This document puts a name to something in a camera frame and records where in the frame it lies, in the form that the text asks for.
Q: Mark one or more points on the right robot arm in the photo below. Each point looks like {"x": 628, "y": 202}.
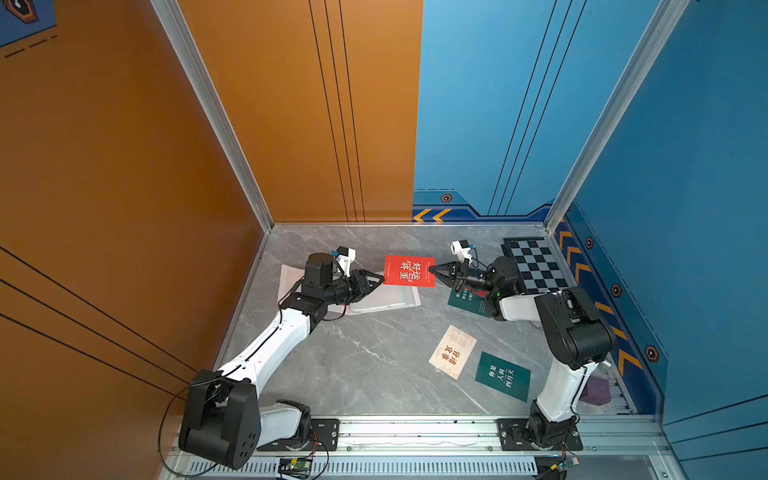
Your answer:
{"x": 576, "y": 333}

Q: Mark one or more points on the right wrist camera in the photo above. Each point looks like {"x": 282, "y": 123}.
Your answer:
{"x": 462, "y": 250}

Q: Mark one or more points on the green card lower right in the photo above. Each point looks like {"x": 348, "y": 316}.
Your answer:
{"x": 503, "y": 376}

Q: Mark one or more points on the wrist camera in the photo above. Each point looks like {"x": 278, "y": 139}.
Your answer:
{"x": 462, "y": 250}
{"x": 344, "y": 257}

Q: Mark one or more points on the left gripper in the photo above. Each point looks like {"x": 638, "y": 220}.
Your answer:
{"x": 360, "y": 285}

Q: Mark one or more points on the green card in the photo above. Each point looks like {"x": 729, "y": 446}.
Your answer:
{"x": 503, "y": 376}
{"x": 468, "y": 302}

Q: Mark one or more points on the black white chessboard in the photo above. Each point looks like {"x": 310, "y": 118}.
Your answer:
{"x": 541, "y": 265}

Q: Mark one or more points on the right green circuit board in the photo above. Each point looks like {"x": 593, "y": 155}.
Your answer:
{"x": 564, "y": 466}

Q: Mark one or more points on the purple cube box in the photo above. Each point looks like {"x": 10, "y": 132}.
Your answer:
{"x": 596, "y": 392}

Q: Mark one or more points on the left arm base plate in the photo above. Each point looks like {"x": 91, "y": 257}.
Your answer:
{"x": 325, "y": 430}

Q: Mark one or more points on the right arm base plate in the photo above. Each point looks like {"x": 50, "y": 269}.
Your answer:
{"x": 519, "y": 434}

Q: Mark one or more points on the aluminium front rail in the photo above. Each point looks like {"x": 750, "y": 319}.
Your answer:
{"x": 467, "y": 435}

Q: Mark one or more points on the green card upper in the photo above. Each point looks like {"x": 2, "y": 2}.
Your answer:
{"x": 468, "y": 302}

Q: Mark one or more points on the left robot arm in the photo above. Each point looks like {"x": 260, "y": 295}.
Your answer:
{"x": 223, "y": 421}

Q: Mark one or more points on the left green circuit board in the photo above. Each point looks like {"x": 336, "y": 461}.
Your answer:
{"x": 295, "y": 468}

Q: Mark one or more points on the cream card red characters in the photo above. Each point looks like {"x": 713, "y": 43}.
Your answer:
{"x": 453, "y": 352}

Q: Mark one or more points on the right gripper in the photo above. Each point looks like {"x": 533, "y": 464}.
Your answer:
{"x": 455, "y": 270}

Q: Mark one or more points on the green circuit board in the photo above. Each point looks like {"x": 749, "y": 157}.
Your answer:
{"x": 564, "y": 466}
{"x": 295, "y": 468}

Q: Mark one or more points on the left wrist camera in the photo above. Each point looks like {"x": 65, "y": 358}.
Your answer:
{"x": 344, "y": 257}

